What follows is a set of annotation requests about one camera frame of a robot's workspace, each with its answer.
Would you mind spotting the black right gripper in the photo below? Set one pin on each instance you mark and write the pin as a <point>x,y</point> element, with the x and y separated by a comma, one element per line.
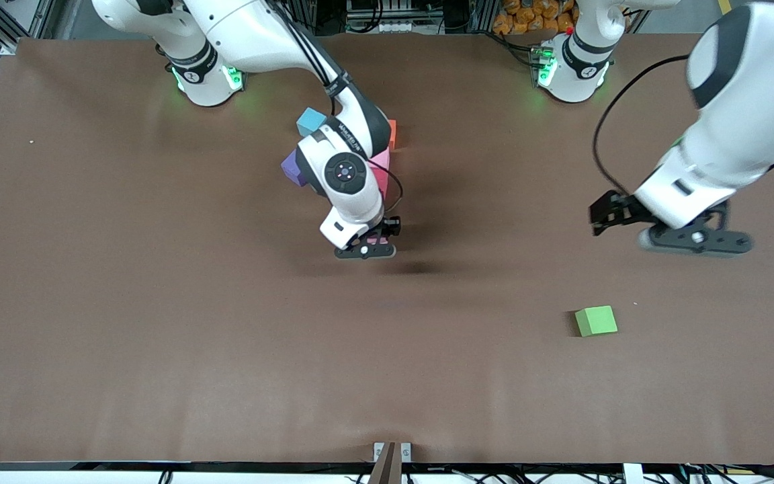
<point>390,226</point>

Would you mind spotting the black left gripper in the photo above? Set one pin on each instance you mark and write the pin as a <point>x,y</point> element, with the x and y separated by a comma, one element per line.
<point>623,211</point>

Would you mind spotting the pink foam cube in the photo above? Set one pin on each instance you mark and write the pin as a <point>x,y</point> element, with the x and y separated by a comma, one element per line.
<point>381,160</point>
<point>379,239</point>

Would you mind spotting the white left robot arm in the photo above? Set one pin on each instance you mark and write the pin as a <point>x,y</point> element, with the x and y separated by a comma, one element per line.
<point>743,134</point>

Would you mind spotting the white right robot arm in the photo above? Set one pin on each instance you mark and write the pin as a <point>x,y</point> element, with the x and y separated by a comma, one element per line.
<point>343,171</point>

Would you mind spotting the orange foam cube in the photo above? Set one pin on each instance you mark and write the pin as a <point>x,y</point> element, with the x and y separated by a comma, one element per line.
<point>392,134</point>

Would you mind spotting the green foam cube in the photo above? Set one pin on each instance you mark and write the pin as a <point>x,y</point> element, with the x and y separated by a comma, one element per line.
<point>595,320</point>

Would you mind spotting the dark violet foam cube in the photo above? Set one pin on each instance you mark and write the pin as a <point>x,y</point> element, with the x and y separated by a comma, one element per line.
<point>293,168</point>

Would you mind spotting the cyan foam cube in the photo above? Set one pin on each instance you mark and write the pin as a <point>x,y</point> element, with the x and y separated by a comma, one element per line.
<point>309,121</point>

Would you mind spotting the bag of orange items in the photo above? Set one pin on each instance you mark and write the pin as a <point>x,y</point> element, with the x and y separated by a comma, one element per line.
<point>528,17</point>

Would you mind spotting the grey metal bracket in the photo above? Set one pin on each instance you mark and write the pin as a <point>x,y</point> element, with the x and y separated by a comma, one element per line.
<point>406,452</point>

